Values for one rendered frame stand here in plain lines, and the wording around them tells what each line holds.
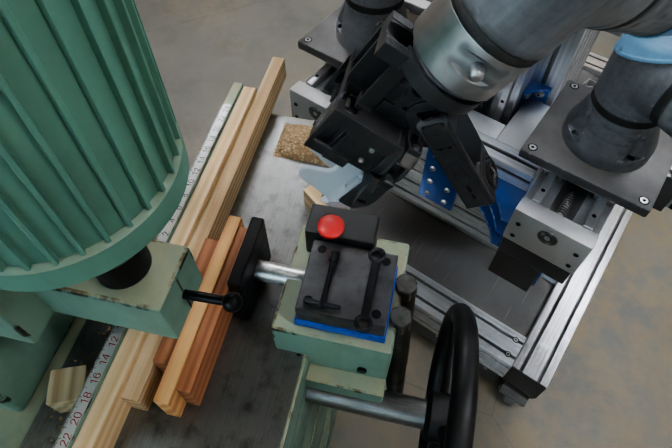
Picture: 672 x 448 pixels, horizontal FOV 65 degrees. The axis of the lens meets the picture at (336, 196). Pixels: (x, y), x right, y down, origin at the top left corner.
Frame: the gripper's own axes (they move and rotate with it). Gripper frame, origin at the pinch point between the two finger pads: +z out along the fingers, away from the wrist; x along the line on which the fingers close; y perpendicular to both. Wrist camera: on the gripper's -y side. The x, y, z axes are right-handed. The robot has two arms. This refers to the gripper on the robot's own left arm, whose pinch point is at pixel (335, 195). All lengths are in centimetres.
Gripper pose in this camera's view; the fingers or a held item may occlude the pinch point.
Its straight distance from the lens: 52.6
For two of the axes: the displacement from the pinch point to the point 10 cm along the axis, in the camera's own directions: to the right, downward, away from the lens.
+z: -4.9, 4.2, 7.6
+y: -8.4, -4.5, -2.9
